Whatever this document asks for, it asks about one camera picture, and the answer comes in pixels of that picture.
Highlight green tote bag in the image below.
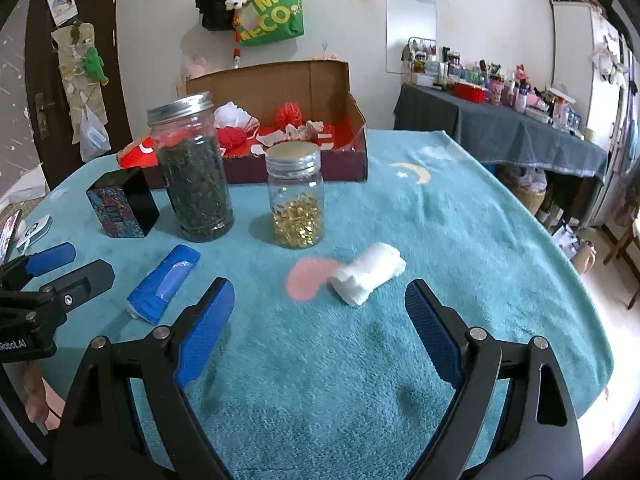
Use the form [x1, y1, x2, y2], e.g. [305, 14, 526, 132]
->
[234, 0, 305, 47]

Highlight green frog plush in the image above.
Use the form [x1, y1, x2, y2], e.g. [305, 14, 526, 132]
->
[82, 47, 108, 86]

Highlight teal fleece blanket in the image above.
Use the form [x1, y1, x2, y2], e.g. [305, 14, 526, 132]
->
[19, 129, 615, 480]

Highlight smartphone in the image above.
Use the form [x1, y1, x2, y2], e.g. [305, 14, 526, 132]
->
[0, 209, 22, 264]

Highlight red mesh bath pouf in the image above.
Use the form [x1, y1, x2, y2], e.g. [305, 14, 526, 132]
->
[276, 102, 303, 129]

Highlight floral beauty cream tin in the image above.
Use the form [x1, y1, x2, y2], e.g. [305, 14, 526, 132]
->
[86, 168, 160, 238]

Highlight white mesh bath pouf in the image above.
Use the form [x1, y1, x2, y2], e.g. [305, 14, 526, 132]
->
[214, 102, 260, 136]

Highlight red basin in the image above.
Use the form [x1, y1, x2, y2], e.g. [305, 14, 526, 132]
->
[454, 81, 486, 104]

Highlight large glass tea jar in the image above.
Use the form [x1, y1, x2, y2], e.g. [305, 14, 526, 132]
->
[148, 91, 234, 243]

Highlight small jar gold beads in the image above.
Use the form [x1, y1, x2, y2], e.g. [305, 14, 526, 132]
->
[265, 141, 324, 249]

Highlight brown door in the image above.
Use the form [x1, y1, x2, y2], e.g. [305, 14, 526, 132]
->
[25, 0, 132, 188]

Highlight wicker basket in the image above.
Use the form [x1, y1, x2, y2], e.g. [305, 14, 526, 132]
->
[500, 171, 546, 216]

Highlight white charging pad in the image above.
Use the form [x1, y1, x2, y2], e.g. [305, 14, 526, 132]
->
[15, 214, 52, 255]

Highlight wall mirror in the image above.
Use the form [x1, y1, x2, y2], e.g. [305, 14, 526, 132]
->
[386, 0, 436, 74]

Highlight mop handle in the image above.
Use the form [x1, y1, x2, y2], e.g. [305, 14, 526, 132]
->
[232, 30, 241, 70]

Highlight beige hanging organizer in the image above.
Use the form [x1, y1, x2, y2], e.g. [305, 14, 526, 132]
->
[51, 20, 107, 145]

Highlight cream crochet scrunchie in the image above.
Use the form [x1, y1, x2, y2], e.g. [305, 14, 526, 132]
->
[284, 120, 324, 142]

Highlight person left hand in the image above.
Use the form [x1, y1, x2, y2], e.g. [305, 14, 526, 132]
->
[21, 361, 65, 430]

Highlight white cotton roll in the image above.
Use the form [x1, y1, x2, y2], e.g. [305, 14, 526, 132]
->
[329, 243, 407, 307]

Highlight pink rabbit plush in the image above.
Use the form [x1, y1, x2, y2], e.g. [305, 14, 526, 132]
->
[181, 58, 208, 84]

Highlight dark grey tablecloth table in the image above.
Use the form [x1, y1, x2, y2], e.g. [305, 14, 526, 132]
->
[394, 84, 608, 184]

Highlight tan powder puff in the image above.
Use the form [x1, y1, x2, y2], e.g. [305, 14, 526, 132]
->
[285, 257, 343, 301]

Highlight red cardboard box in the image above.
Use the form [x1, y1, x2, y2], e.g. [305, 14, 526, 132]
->
[118, 58, 370, 189]

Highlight white plastic bag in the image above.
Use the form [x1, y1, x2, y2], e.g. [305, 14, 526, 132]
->
[79, 106, 111, 162]

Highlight door portrait photo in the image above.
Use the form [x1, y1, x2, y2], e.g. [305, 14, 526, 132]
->
[47, 0, 78, 27]

